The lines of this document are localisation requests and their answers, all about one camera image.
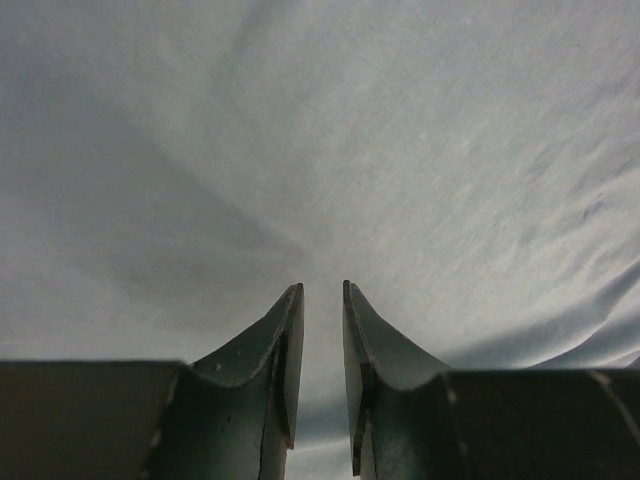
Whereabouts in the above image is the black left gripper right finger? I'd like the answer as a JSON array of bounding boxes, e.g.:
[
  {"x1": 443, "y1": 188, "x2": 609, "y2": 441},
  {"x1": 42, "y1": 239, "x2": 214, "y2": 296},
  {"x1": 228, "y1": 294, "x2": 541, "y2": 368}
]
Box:
[{"x1": 343, "y1": 281, "x2": 639, "y2": 479}]

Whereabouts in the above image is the blue grey t shirt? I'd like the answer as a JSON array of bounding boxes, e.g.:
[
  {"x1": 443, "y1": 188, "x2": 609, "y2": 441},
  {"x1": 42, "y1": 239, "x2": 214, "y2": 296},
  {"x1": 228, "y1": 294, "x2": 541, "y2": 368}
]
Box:
[{"x1": 1, "y1": 1, "x2": 639, "y2": 479}]

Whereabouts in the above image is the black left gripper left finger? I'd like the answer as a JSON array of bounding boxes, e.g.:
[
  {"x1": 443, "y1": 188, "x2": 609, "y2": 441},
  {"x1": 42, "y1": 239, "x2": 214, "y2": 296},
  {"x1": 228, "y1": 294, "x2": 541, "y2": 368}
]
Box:
[{"x1": 1, "y1": 284, "x2": 304, "y2": 479}]

